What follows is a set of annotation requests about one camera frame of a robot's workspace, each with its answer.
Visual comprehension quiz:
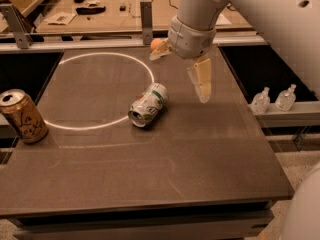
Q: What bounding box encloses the clear small bottle left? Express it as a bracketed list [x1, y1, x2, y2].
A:
[250, 87, 270, 114]

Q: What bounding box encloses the metal bracket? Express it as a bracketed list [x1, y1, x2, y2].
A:
[140, 0, 153, 45]
[0, 3, 33, 49]

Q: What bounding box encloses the metal bracket left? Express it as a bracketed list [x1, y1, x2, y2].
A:
[0, 3, 33, 49]

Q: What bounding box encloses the black device on desk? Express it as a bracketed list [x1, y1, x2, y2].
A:
[76, 6, 106, 15]

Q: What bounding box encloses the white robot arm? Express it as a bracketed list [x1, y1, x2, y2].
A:
[150, 0, 320, 95]

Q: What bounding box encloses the wooden background desk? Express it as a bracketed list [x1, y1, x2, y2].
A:
[34, 0, 254, 36]

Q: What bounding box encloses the white paper sheet left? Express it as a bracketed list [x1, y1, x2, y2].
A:
[45, 12, 76, 26]

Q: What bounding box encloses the small black box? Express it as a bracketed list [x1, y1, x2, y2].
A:
[119, 5, 126, 11]

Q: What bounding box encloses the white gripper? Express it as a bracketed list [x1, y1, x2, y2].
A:
[150, 16, 216, 103]

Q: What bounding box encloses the white paper card right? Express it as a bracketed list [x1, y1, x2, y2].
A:
[216, 14, 231, 26]

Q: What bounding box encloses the gold LaCroix can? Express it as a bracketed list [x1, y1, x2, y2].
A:
[0, 89, 48, 144]

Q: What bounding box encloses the clear small bottle right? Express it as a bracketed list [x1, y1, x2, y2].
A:
[275, 84, 296, 111]

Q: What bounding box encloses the orange ball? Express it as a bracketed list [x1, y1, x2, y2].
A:
[150, 38, 162, 50]

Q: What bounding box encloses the metal bracket middle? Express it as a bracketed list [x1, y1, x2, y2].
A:
[140, 0, 153, 45]

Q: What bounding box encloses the clear small bottle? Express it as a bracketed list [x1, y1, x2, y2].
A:
[275, 84, 296, 111]
[250, 87, 270, 114]

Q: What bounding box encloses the white green 7up can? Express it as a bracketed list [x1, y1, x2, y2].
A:
[128, 83, 168, 128]

